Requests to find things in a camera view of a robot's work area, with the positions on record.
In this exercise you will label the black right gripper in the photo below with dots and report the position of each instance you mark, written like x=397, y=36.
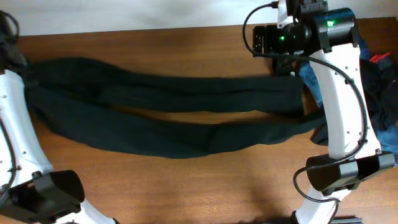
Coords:
x=285, y=66

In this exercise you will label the dark green trousers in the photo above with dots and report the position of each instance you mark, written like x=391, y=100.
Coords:
x=90, y=102

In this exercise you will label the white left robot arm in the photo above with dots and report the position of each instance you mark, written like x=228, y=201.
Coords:
x=31, y=190

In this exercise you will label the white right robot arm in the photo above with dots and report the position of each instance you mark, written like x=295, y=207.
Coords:
x=329, y=41

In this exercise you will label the red cloth piece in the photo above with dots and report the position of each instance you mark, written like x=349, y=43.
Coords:
x=377, y=58

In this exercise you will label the blue denim jeans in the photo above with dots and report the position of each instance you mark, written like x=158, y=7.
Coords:
x=384, y=137

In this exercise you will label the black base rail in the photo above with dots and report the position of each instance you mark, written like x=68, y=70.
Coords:
x=347, y=220

